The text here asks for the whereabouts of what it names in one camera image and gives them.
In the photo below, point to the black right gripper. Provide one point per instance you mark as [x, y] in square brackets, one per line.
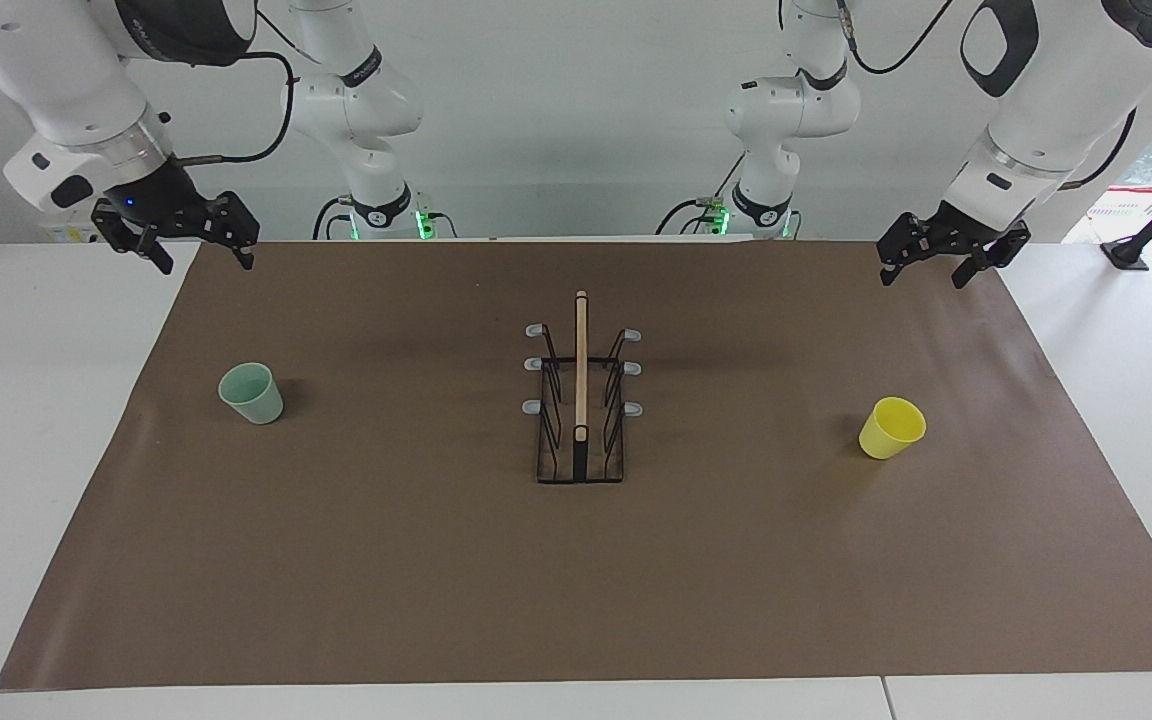
[161, 205]

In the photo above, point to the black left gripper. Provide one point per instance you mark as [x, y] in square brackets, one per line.
[951, 232]

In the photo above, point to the pale green plastic cup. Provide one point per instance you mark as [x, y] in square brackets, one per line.
[254, 398]

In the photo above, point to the yellow plastic cup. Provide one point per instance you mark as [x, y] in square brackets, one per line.
[891, 428]

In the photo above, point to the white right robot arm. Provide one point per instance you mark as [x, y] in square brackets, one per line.
[56, 80]

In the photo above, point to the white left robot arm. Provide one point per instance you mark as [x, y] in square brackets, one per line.
[1046, 100]

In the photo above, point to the white box with yellow label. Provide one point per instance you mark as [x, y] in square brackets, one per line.
[66, 233]

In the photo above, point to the brown table mat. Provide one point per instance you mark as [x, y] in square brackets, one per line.
[576, 580]

